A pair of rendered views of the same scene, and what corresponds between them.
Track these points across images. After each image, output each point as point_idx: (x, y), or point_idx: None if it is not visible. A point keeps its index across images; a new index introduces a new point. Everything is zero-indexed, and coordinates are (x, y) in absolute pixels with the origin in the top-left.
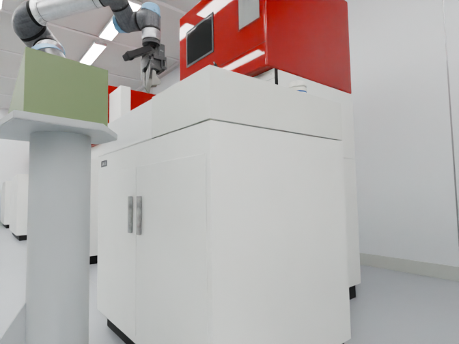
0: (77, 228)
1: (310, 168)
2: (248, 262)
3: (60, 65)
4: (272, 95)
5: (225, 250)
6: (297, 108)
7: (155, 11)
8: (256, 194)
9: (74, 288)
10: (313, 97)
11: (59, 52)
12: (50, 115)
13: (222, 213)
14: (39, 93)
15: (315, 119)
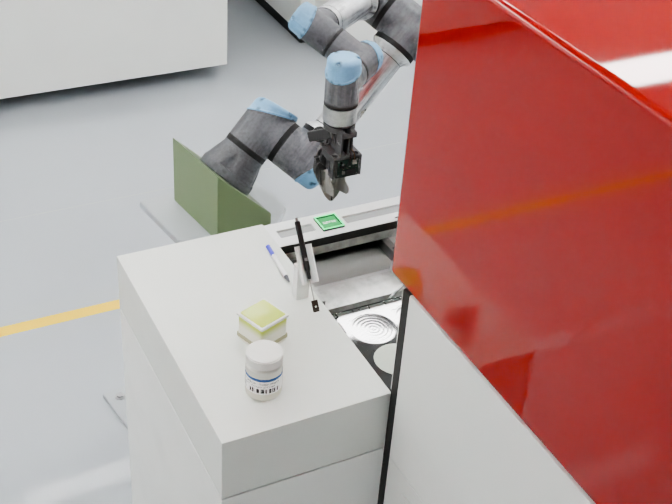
0: None
1: (184, 468)
2: (143, 464)
3: (189, 161)
4: (152, 334)
5: (132, 430)
6: (172, 377)
7: (327, 77)
8: (145, 417)
9: None
10: (187, 386)
11: (253, 118)
12: (153, 215)
13: (129, 398)
14: (180, 182)
15: (189, 419)
